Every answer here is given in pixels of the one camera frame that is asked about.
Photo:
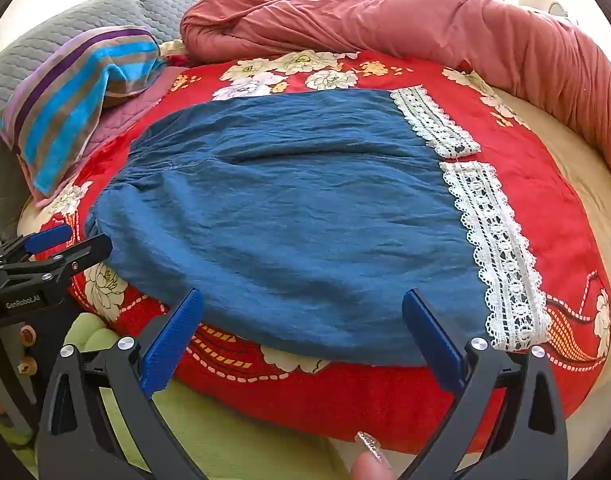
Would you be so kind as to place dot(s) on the beige bed sheet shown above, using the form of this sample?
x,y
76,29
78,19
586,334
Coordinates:
x,y
585,200

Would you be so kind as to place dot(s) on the person's left hand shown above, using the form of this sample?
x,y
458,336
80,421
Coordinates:
x,y
25,335

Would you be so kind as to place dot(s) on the striped pillow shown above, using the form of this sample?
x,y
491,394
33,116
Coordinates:
x,y
60,110

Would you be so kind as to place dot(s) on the pink-red comforter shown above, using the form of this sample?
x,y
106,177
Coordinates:
x,y
385,15

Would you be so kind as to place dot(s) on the person's right hand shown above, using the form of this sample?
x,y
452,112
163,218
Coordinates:
x,y
368,467

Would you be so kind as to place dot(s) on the red floral blanket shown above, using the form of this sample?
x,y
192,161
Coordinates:
x,y
535,210

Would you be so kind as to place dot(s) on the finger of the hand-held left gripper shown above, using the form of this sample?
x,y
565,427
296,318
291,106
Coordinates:
x,y
50,237
90,252

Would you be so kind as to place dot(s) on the light green cloth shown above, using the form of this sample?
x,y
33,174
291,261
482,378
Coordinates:
x,y
210,435

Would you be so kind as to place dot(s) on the blue pants with lace trim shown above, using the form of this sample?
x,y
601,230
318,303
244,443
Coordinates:
x,y
285,210

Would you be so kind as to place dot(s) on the grey quilted pillow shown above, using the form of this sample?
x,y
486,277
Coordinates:
x,y
60,25

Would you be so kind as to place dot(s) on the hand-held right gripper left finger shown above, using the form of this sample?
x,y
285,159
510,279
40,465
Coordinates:
x,y
170,345

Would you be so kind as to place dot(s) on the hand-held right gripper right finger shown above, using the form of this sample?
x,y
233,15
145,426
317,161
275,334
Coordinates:
x,y
433,345

